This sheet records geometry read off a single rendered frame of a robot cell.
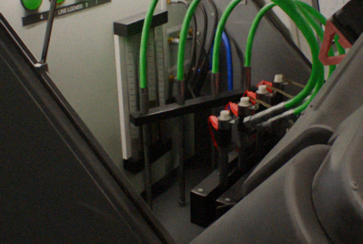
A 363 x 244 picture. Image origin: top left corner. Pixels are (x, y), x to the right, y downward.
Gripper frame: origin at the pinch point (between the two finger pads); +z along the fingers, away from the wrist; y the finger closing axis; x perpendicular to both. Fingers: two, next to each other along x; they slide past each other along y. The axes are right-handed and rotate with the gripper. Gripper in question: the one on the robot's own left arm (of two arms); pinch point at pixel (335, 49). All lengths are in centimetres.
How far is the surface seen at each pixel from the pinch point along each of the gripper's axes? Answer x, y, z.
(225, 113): -4.2, -3.3, 33.7
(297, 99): 2.3, -6.9, 19.6
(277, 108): 1.4, -5.5, 23.6
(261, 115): 0.6, -4.5, 27.2
